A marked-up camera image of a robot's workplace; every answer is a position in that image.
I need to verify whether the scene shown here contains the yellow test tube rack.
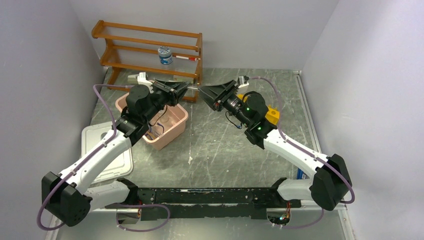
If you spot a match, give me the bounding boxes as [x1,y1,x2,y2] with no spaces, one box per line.
[237,92,280,126]

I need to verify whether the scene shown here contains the green small box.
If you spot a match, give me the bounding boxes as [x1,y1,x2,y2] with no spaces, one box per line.
[173,75,195,84]

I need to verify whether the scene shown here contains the red white marker pen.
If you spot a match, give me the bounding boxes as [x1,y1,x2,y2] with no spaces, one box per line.
[175,55,198,62]

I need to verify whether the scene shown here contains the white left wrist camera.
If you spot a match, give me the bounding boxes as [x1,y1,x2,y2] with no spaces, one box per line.
[136,72,154,94]

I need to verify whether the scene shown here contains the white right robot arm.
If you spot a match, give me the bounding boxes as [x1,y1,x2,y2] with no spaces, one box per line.
[198,80,354,211]

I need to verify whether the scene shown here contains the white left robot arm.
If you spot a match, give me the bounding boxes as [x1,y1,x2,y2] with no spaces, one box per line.
[36,80,189,231]

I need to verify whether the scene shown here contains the pink plastic tub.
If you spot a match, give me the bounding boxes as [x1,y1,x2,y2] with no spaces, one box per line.
[114,92,190,152]

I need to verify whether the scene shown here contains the wooden shelf rack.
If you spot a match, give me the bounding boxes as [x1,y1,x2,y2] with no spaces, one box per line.
[91,20,203,91]

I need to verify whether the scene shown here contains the small glass jar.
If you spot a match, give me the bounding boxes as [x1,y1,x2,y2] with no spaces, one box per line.
[158,111,171,125]

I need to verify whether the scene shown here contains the blue tool by wall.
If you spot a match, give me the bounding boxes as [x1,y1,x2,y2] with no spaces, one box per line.
[296,169,307,180]

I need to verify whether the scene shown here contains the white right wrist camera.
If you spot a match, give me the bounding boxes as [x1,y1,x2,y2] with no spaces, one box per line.
[237,75,250,90]

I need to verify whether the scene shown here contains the blue white jar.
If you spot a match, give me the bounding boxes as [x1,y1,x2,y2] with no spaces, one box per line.
[157,46,173,65]

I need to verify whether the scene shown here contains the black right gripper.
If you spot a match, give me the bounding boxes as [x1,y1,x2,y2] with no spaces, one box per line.
[197,79,251,127]

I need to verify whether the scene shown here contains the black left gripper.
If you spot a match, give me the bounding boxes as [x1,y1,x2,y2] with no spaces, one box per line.
[143,78,191,123]

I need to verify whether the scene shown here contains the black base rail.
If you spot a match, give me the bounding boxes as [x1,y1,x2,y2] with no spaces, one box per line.
[107,183,301,221]

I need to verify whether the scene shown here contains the blue safety glasses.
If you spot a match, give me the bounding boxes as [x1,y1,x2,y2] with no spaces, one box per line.
[145,122,165,140]

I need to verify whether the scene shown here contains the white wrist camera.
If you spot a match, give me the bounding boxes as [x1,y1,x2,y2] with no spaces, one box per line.
[237,75,250,90]
[136,72,154,94]

